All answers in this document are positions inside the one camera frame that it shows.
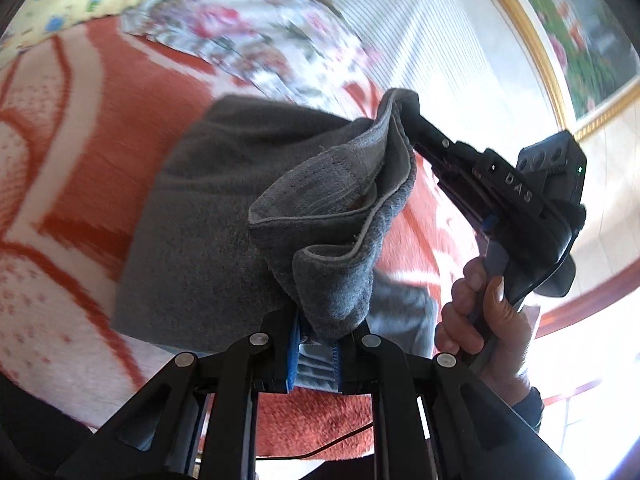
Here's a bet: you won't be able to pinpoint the person's dark sleeve forearm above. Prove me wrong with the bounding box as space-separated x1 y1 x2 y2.
512 387 544 434

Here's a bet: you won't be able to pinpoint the person's right hand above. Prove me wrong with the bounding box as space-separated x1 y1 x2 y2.
435 258 540 406

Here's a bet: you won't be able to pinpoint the gold framed landscape painting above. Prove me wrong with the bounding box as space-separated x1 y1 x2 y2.
492 0 639 141

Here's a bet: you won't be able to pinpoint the orange white floral blanket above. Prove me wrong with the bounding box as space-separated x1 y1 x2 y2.
1 18 478 457

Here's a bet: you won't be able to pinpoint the grey fleece pants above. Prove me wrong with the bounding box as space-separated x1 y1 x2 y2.
110 88 440 394

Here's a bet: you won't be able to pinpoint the floral patterned pillow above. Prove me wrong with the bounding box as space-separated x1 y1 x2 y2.
120 0 374 112

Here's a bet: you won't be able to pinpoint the white striped headboard cushion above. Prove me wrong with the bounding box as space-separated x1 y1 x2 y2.
331 0 560 160

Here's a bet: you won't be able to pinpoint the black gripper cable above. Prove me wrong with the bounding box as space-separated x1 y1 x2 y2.
254 421 377 461

